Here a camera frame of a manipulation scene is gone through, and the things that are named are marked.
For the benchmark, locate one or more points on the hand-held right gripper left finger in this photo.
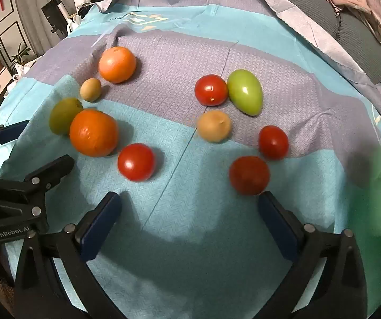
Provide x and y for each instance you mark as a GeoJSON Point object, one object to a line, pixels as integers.
{"type": "Point", "coordinates": [100, 226]}

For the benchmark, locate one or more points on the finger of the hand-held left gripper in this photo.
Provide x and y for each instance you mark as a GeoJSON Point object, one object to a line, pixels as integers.
{"type": "Point", "coordinates": [11, 133]}
{"type": "Point", "coordinates": [57, 167]}

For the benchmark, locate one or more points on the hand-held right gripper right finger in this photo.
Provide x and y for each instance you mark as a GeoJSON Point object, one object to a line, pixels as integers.
{"type": "Point", "coordinates": [277, 229]}

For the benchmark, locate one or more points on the orange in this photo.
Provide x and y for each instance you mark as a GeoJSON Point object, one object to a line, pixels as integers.
{"type": "Point", "coordinates": [117, 64]}
{"type": "Point", "coordinates": [94, 133]}

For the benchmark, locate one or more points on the red tomato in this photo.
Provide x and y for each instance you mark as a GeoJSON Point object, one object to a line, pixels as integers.
{"type": "Point", "coordinates": [249, 175]}
{"type": "Point", "coordinates": [136, 162]}
{"type": "Point", "coordinates": [273, 142]}
{"type": "Point", "coordinates": [211, 89]}

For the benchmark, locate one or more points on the large brown kiwi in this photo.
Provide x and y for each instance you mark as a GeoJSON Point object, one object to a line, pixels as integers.
{"type": "Point", "coordinates": [214, 126]}

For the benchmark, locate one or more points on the olive green round fruit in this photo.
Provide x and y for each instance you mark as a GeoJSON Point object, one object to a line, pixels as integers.
{"type": "Point", "coordinates": [61, 114]}

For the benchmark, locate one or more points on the potted plant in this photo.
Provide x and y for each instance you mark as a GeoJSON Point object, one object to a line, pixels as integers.
{"type": "Point", "coordinates": [19, 55]}

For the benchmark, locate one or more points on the small brown kiwi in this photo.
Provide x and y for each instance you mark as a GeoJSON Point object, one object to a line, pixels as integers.
{"type": "Point", "coordinates": [91, 89]}

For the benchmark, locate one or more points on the teal grey striped blanket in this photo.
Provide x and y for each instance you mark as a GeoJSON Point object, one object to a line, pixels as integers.
{"type": "Point", "coordinates": [184, 206]}

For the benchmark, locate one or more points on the black device on stand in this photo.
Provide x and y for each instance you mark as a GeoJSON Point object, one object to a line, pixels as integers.
{"type": "Point", "coordinates": [55, 20]}

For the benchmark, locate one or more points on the grey curtain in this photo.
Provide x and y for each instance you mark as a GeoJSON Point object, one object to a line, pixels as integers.
{"type": "Point", "coordinates": [34, 13]}

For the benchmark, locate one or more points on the large green oval fruit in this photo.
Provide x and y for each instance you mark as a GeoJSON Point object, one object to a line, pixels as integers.
{"type": "Point", "coordinates": [245, 92]}

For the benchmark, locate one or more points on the grey ribbed sofa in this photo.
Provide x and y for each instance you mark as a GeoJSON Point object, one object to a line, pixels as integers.
{"type": "Point", "coordinates": [353, 40]}

